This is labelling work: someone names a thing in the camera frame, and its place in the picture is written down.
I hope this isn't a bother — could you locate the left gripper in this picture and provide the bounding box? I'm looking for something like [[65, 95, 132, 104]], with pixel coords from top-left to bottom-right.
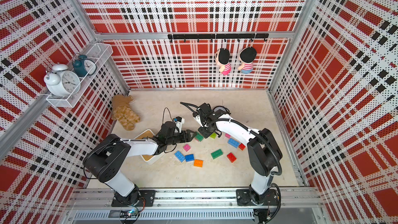
[[166, 130, 197, 145]]

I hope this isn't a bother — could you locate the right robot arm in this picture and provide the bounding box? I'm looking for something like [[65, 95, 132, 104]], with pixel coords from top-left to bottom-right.
[[180, 102, 283, 206]]

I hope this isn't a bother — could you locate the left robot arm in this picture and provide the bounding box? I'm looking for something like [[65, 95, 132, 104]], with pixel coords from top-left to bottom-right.
[[83, 119, 197, 206]]

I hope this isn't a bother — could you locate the pink block left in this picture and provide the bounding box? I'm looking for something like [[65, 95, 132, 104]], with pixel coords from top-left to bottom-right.
[[183, 144, 191, 151]]

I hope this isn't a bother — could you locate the blue square block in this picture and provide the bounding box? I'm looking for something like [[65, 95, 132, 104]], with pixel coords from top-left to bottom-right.
[[185, 154, 195, 162]]

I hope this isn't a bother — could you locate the light blue block left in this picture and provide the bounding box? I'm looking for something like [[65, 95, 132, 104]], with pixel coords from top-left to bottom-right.
[[174, 151, 185, 162]]

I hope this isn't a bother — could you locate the light blue block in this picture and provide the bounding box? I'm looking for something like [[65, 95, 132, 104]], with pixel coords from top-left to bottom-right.
[[228, 139, 240, 148], [174, 151, 185, 162]]

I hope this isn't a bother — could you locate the orange block front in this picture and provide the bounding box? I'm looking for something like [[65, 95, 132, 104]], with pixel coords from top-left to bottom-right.
[[193, 159, 203, 168]]

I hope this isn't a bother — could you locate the green block front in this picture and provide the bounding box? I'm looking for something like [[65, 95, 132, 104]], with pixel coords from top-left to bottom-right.
[[211, 149, 223, 160]]

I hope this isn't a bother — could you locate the white tray with wood lid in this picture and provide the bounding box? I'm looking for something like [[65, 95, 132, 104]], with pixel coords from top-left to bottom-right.
[[135, 129, 165, 165]]

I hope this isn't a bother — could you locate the light blue block right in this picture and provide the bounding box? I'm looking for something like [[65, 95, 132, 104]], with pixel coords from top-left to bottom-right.
[[228, 139, 240, 148]]

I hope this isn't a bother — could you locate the red block front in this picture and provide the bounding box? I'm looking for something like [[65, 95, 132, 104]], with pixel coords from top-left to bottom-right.
[[227, 152, 237, 163]]

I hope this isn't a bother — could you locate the small red block right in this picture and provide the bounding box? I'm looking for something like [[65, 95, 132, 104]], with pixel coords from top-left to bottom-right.
[[238, 144, 246, 150]]

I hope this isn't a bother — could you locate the doll with pink stripes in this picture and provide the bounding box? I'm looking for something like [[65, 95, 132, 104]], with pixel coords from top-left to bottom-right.
[[216, 48, 231, 76]]

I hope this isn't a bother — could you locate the brown teddy bear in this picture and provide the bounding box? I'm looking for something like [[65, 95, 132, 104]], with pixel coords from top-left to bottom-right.
[[112, 94, 141, 131]]

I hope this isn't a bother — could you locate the doll with blue shorts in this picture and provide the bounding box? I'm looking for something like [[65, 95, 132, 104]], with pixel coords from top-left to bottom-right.
[[238, 47, 257, 74]]

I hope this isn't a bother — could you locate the teal alarm clock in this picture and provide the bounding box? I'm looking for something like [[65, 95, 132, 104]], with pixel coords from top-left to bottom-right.
[[72, 55, 97, 77]]

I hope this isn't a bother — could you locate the white alarm clock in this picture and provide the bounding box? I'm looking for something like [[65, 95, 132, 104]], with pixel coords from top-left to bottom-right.
[[44, 63, 81, 97]]

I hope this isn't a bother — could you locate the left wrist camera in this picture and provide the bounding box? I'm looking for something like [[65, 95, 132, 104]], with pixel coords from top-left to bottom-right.
[[173, 116, 184, 133]]

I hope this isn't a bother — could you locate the black hook rail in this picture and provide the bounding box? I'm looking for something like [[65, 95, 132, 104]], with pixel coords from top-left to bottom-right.
[[167, 33, 269, 41]]

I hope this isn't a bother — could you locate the electronics board with wires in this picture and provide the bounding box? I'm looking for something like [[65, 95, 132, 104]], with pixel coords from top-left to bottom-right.
[[108, 207, 144, 224]]

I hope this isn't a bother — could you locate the white wire shelf basket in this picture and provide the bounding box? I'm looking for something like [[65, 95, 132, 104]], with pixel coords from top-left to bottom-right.
[[43, 43, 113, 108]]

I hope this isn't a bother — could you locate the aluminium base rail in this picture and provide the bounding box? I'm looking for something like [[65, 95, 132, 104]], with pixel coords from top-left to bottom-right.
[[62, 187, 328, 224]]

